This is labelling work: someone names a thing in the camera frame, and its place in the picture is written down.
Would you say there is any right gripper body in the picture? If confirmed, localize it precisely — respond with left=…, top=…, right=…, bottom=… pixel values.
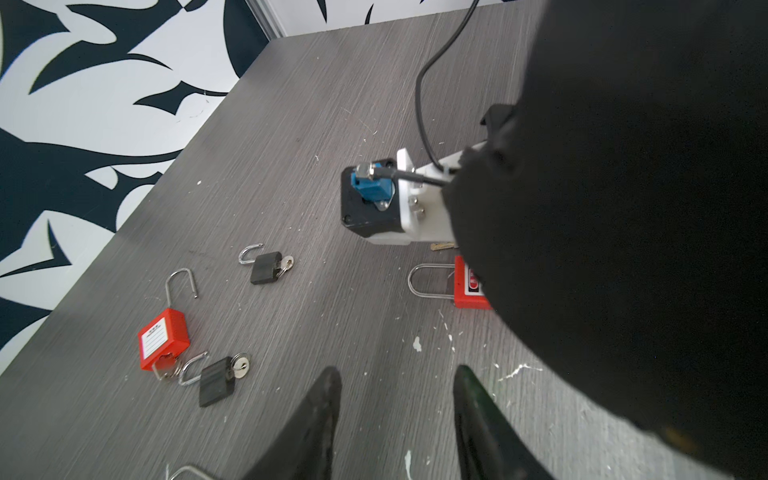
left=340, top=165, right=455, bottom=245

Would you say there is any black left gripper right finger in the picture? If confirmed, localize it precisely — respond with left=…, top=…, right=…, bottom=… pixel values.
left=453, top=365, right=553, bottom=480

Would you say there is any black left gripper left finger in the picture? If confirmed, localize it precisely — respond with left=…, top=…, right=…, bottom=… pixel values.
left=244, top=366, right=342, bottom=479

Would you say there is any red padlock long shackle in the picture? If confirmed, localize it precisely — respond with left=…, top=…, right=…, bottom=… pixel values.
left=407, top=256, right=492, bottom=310

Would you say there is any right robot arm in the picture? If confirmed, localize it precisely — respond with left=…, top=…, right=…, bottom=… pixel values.
left=355, top=1, right=767, bottom=479

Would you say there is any black padlock left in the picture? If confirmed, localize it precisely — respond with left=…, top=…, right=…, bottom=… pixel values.
left=178, top=351, right=251, bottom=408

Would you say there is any black padlock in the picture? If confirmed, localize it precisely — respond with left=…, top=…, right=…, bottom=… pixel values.
left=238, top=243, right=295, bottom=285
left=178, top=351, right=251, bottom=408

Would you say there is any black padlock right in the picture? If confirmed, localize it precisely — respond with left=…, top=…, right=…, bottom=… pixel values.
left=238, top=243, right=295, bottom=285

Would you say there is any aluminium cage frame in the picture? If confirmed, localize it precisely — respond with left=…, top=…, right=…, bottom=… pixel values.
left=246, top=0, right=286, bottom=41

